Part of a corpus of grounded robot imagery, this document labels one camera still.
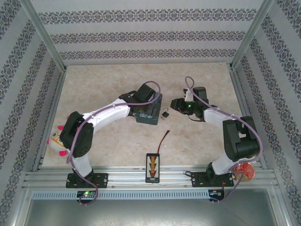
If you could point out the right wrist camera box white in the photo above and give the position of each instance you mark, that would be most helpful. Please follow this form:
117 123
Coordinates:
188 96

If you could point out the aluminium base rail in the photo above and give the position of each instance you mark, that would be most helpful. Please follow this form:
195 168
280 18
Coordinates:
131 175

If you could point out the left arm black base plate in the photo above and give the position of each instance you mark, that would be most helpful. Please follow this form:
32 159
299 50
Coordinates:
101 180

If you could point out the right controller board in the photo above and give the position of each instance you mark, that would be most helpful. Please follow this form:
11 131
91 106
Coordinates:
216 194

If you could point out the black power distribution board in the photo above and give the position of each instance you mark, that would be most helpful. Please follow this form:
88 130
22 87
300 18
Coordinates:
152 168

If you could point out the aluminium corner post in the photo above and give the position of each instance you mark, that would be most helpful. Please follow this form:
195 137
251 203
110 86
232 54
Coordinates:
252 30
42 33

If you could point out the left controller board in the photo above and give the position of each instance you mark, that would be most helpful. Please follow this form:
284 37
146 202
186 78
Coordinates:
86 194

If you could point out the controller board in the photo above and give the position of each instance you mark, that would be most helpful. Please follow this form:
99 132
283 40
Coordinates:
216 194
86 194

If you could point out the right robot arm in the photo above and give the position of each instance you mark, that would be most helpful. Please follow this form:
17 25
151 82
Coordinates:
242 143

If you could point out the small black padlock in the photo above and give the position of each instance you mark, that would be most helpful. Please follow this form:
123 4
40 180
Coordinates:
165 114

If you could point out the red round tin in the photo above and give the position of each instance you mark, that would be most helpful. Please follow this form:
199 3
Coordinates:
247 173

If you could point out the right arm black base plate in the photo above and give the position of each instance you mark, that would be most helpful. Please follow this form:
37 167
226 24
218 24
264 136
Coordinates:
200 180

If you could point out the plush toy with glasses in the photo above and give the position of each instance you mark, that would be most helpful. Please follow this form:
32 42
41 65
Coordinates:
55 143

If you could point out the aluminium side rail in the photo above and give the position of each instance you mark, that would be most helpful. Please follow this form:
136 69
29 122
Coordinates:
244 94
50 99

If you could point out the starry night tin box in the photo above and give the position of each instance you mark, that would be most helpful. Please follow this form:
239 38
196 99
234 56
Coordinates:
152 117

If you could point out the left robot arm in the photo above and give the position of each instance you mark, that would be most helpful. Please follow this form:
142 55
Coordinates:
77 136

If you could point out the grey metal sheet tray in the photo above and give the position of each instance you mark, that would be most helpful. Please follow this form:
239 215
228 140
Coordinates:
150 213

